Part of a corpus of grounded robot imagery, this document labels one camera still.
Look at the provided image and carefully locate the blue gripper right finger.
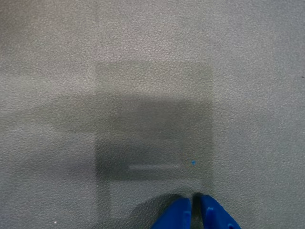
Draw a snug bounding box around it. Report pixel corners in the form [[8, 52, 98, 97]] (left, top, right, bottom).
[[201, 194, 242, 229]]

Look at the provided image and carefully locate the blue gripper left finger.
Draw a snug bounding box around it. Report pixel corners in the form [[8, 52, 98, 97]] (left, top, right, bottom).
[[151, 197, 192, 229]]

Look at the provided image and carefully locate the grey mat with NOWROBO print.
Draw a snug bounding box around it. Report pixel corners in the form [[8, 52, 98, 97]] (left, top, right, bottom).
[[0, 0, 305, 229]]

